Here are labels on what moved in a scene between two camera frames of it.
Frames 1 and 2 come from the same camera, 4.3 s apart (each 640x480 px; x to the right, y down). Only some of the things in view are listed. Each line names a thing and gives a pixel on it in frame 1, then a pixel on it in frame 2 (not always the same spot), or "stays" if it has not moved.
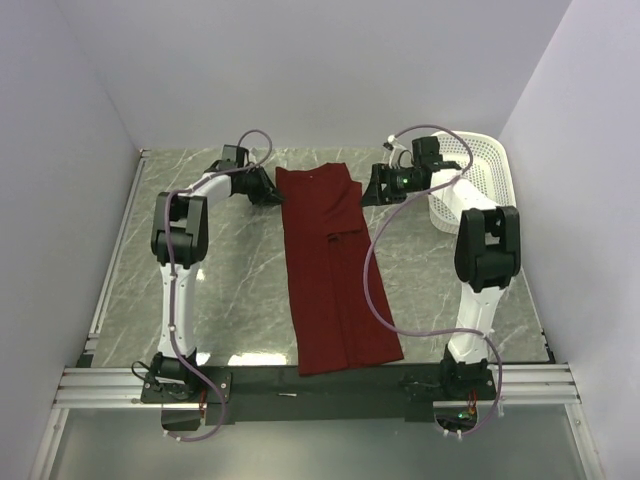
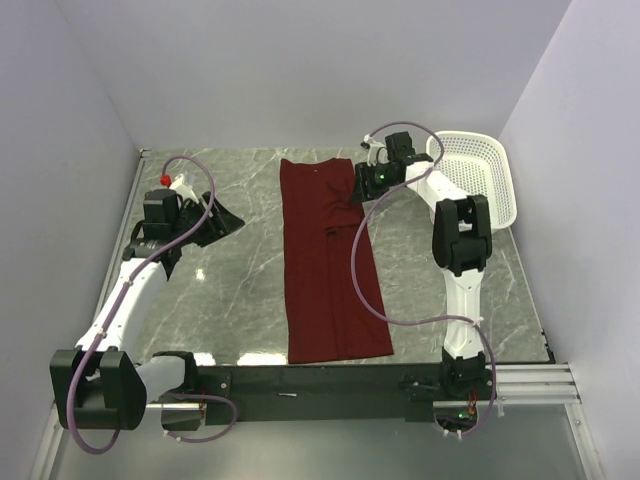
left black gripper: x=268 y=195 → x=221 y=223
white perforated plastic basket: x=482 y=159 stays
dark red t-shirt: x=340 y=311 stays
